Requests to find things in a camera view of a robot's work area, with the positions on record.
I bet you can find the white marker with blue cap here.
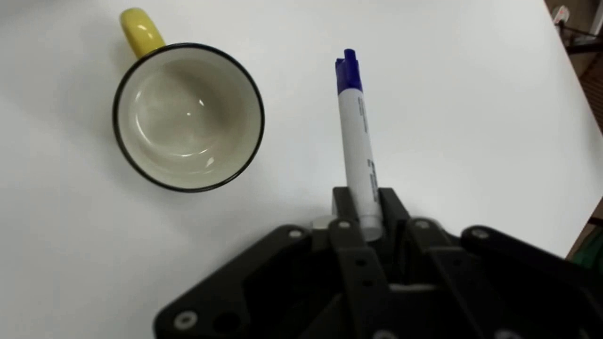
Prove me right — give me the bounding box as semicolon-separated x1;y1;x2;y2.
334;48;385;243

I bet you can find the yellow enamel cup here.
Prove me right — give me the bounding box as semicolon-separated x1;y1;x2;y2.
112;6;266;194

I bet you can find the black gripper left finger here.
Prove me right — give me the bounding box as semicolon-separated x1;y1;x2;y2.
153;187;394;339

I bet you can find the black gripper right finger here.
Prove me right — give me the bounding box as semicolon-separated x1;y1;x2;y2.
375;187;603;339

